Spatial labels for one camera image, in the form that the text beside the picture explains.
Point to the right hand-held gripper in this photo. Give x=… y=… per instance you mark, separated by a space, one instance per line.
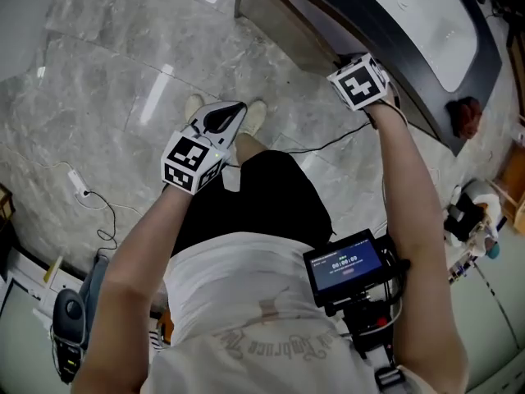
x=361 y=84

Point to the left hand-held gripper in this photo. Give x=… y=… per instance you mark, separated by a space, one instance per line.
x=192 y=166

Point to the person's left forearm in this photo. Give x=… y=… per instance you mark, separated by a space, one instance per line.
x=156 y=236

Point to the person's right forearm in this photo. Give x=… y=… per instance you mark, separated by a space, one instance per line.
x=404 y=187

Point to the white sink basin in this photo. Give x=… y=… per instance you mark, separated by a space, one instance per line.
x=430 y=19

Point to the person's right leg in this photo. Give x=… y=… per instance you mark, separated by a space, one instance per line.
x=248 y=146

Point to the person's left beige shoe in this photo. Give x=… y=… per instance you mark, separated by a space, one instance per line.
x=193 y=106

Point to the person's beige shoe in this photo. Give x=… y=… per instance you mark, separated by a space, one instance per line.
x=193 y=106
x=254 y=115

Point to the person's black shorts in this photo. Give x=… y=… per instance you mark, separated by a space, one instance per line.
x=262 y=195

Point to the person's right beige shoe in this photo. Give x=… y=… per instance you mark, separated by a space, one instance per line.
x=254 y=115

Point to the dark red bag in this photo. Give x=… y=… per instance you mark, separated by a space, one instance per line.
x=465 y=117

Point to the white power adapter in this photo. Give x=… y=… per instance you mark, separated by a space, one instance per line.
x=78 y=181

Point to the person's white t-shirt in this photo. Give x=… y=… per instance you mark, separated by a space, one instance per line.
x=246 y=302

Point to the black and white bag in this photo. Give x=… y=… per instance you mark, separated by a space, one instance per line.
x=467 y=213

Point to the wooden furniture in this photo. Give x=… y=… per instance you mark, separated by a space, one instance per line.
x=512 y=179

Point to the black monitor screen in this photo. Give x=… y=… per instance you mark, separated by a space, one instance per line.
x=346 y=265

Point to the black rounded device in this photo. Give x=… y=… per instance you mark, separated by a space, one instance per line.
x=69 y=314

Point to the black chest camera rig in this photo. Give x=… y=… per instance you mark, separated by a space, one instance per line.
x=369 y=322

